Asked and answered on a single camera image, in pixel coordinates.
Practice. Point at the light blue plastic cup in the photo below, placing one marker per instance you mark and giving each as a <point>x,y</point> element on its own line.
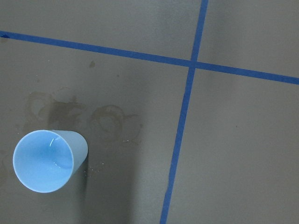
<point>45,160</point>

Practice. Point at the brown paper table cover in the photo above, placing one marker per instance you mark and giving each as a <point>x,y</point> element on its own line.
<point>190,109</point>

